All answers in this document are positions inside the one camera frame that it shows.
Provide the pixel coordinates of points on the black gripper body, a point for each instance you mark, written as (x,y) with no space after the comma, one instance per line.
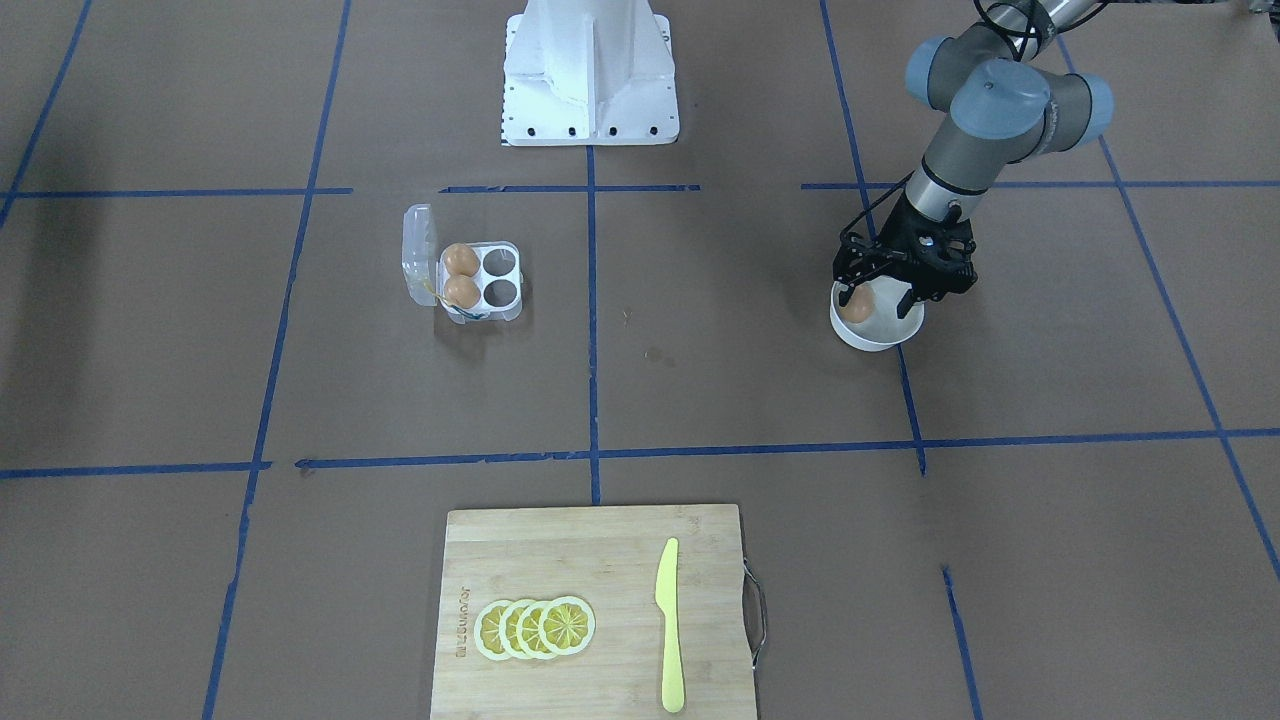
(897,225)

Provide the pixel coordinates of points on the brown egg from bowl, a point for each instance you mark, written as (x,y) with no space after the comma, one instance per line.
(860,311)

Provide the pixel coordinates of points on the clear plastic egg box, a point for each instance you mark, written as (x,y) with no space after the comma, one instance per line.
(500,277)

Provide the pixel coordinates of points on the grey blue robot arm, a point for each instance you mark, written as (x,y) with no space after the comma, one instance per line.
(998,110)

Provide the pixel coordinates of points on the brown egg in box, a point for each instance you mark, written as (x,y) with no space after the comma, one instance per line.
(461,259)
(462,291)

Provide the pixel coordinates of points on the white ceramic bowl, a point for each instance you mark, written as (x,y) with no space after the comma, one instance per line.
(885,329)

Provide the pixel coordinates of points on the yellow plastic knife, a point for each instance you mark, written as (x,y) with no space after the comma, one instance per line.
(672,682)

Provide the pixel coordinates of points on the wooden cutting board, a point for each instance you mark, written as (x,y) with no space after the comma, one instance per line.
(608,556)

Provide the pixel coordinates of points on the yellow lemon slice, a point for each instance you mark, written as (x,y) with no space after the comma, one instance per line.
(489,631)
(566,626)
(509,633)
(533,634)

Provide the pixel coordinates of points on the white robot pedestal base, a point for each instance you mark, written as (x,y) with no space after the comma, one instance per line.
(589,73)

